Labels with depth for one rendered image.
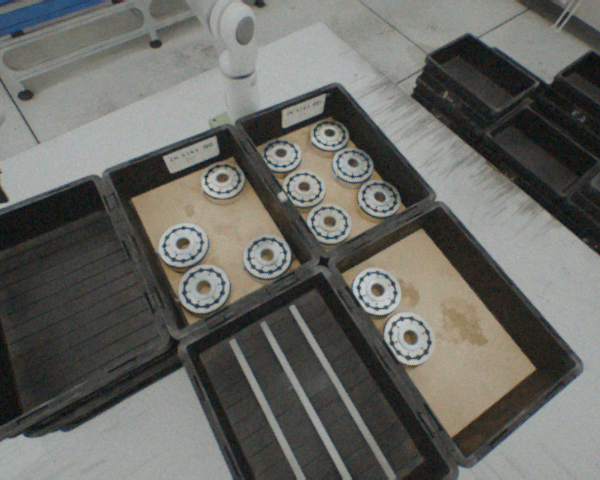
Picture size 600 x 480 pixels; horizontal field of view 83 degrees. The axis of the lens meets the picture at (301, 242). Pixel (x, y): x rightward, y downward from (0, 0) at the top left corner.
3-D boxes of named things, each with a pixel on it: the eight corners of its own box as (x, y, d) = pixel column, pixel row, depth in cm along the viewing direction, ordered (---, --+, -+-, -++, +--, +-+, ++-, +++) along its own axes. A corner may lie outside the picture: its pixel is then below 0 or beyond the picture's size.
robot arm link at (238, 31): (259, 0, 73) (264, 71, 89) (228, -17, 76) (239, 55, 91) (228, 19, 70) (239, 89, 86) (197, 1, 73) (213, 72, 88)
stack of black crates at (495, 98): (392, 131, 185) (424, 55, 144) (428, 108, 194) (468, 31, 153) (446, 180, 173) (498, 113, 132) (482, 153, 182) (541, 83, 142)
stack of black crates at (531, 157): (447, 180, 173) (484, 133, 142) (483, 153, 182) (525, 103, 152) (509, 236, 161) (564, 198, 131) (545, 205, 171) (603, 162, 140)
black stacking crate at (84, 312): (-16, 259, 73) (-65, 235, 62) (122, 202, 80) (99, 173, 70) (29, 441, 59) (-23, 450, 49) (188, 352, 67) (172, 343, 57)
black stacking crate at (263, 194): (123, 202, 81) (101, 173, 70) (236, 155, 89) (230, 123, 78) (190, 351, 67) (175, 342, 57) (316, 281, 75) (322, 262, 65)
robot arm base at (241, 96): (224, 119, 102) (212, 68, 87) (245, 103, 106) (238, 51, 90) (246, 134, 100) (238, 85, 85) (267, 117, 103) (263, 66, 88)
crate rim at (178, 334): (104, 177, 72) (98, 170, 70) (232, 128, 80) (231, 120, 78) (177, 345, 59) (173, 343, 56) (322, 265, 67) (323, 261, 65)
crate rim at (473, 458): (322, 265, 67) (324, 261, 65) (436, 203, 75) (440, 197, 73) (457, 471, 53) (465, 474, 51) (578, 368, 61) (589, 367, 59)
